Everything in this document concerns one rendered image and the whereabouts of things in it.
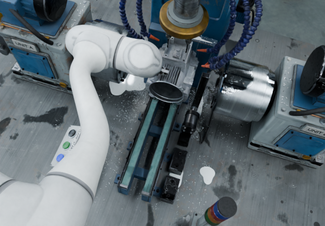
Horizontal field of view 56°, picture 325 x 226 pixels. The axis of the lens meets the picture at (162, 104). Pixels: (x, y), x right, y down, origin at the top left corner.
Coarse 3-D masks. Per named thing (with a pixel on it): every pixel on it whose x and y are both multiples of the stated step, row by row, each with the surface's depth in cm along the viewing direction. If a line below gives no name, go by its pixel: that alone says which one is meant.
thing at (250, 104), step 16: (240, 64) 122; (256, 64) 125; (224, 80) 119; (240, 80) 119; (256, 80) 119; (272, 80) 120; (224, 96) 120; (240, 96) 119; (256, 96) 118; (224, 112) 126; (240, 112) 123; (256, 112) 121
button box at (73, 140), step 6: (72, 126) 115; (78, 126) 114; (66, 132) 115; (78, 132) 112; (66, 138) 113; (72, 138) 112; (78, 138) 111; (60, 144) 112; (72, 144) 110; (60, 150) 110; (66, 150) 109; (54, 156) 110; (54, 162) 108
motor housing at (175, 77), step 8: (160, 48) 137; (176, 72) 126; (184, 72) 128; (192, 72) 130; (160, 80) 124; (168, 80) 123; (176, 80) 125; (152, 88) 135; (160, 88) 138; (168, 88) 140; (176, 88) 139; (160, 96) 137; (168, 96) 138; (176, 96) 136; (184, 96) 129
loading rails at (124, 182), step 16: (144, 112) 135; (176, 112) 136; (144, 128) 132; (160, 128) 141; (176, 128) 144; (128, 144) 138; (144, 144) 136; (160, 144) 129; (128, 160) 124; (160, 160) 125; (128, 176) 122; (144, 176) 129; (128, 192) 128; (144, 192) 118; (160, 192) 129
